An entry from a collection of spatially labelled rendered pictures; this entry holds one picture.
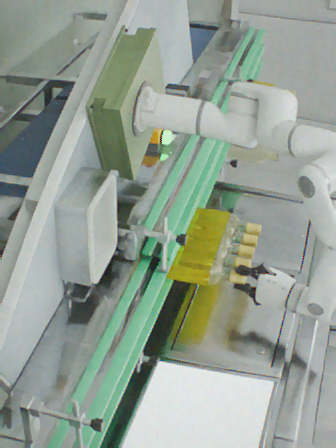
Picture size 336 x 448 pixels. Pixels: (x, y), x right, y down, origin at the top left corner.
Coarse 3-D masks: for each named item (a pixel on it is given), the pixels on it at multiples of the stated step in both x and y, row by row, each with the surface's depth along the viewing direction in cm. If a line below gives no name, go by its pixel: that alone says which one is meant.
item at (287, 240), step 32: (224, 192) 258; (256, 192) 258; (288, 224) 243; (256, 256) 228; (288, 256) 228; (160, 320) 204; (288, 352) 191; (320, 352) 191; (128, 384) 182; (288, 384) 178; (320, 384) 181; (128, 416) 173; (288, 416) 169; (320, 416) 174
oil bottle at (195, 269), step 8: (176, 256) 197; (184, 256) 197; (192, 256) 197; (176, 264) 195; (184, 264) 194; (192, 264) 194; (200, 264) 194; (208, 264) 194; (216, 264) 195; (168, 272) 196; (176, 272) 196; (184, 272) 195; (192, 272) 194; (200, 272) 193; (208, 272) 193; (216, 272) 193; (184, 280) 197; (192, 280) 196; (200, 280) 195; (208, 280) 194; (216, 280) 194
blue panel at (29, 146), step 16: (192, 32) 316; (208, 32) 317; (192, 48) 298; (48, 112) 244; (32, 128) 234; (48, 128) 234; (16, 144) 225; (32, 144) 225; (0, 160) 217; (16, 160) 217; (32, 160) 217; (32, 176) 209; (0, 192) 202; (16, 192) 202
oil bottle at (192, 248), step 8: (184, 248) 200; (192, 248) 200; (200, 248) 200; (208, 248) 200; (216, 248) 200; (200, 256) 198; (208, 256) 197; (216, 256) 197; (224, 256) 198; (224, 264) 199
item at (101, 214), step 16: (112, 176) 171; (112, 192) 175; (96, 208) 179; (112, 208) 178; (96, 224) 181; (112, 224) 180; (96, 240) 184; (112, 240) 183; (96, 256) 180; (96, 272) 175
